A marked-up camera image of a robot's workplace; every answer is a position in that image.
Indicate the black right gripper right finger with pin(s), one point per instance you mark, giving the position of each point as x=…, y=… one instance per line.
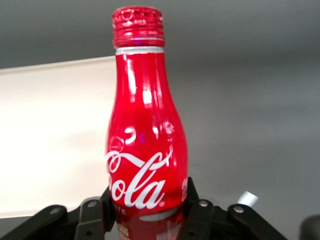
x=212, y=222

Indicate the beige rectangular tray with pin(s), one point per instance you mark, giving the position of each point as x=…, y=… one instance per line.
x=50, y=135

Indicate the red coke bottle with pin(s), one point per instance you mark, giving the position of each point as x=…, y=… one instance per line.
x=145, y=125

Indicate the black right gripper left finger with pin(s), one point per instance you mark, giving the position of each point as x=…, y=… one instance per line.
x=90, y=217

